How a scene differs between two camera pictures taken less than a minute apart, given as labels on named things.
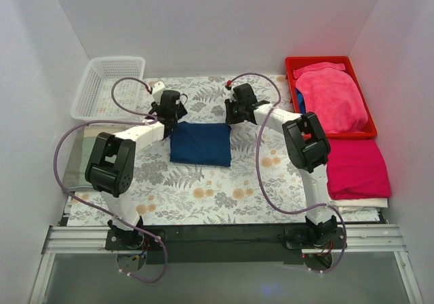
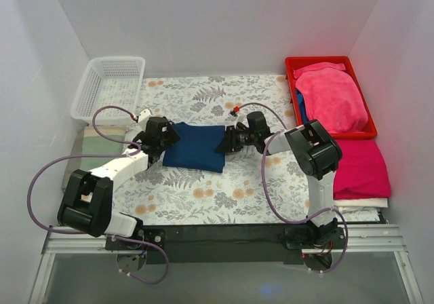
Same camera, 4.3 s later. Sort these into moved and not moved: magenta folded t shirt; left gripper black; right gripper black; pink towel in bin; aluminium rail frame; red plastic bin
Moved: left gripper black; right gripper black
Not moved: red plastic bin; aluminium rail frame; magenta folded t shirt; pink towel in bin
